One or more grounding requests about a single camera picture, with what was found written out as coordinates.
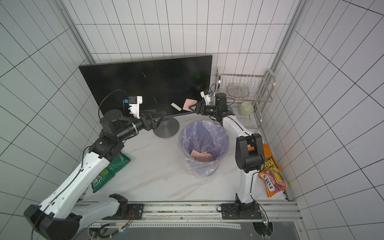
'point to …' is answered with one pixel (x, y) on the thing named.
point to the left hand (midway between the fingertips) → (159, 115)
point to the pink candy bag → (274, 180)
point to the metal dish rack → (246, 94)
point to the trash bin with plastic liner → (203, 143)
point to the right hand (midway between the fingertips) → (186, 109)
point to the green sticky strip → (176, 106)
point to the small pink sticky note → (201, 157)
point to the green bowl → (246, 108)
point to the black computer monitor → (162, 84)
